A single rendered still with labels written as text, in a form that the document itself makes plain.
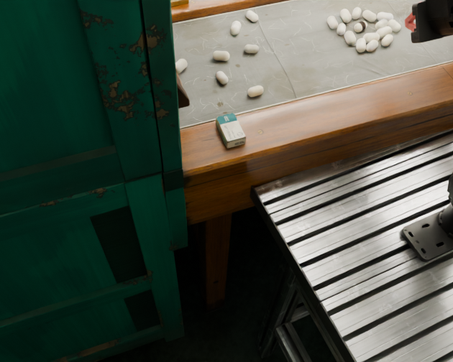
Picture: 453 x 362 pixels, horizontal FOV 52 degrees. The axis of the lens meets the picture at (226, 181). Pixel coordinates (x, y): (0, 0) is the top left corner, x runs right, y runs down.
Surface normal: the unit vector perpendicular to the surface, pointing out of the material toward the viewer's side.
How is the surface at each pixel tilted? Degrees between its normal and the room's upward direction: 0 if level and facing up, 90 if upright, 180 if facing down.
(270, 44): 0
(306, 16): 0
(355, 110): 0
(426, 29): 49
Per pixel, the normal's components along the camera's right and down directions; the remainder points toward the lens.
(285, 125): 0.04, -0.56
